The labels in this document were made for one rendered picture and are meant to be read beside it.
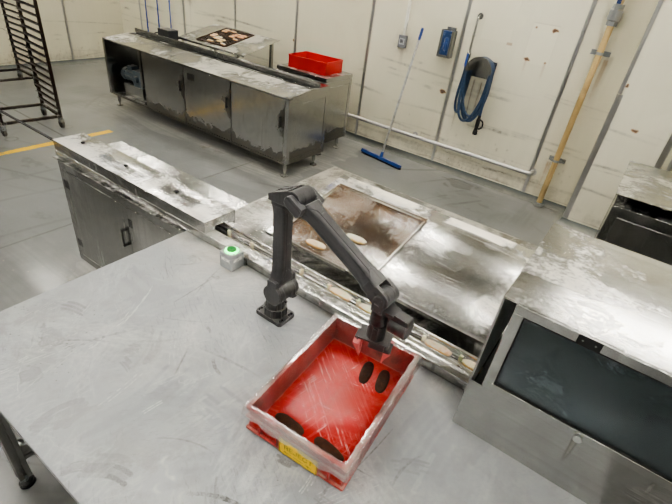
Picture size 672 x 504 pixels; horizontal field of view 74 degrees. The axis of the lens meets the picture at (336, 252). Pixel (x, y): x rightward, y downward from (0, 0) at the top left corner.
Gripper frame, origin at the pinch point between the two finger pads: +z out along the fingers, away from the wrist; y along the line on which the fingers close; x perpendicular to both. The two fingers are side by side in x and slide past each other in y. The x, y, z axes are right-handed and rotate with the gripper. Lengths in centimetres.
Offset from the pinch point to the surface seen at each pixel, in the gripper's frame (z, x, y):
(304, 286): 4.7, -27.1, 34.5
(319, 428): 8.0, 25.6, 5.9
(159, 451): 9, 49, 41
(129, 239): 38, -56, 148
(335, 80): 9, -374, 153
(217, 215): 0, -48, 87
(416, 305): 1.4, -34.1, -8.1
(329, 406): 8.0, 17.4, 6.0
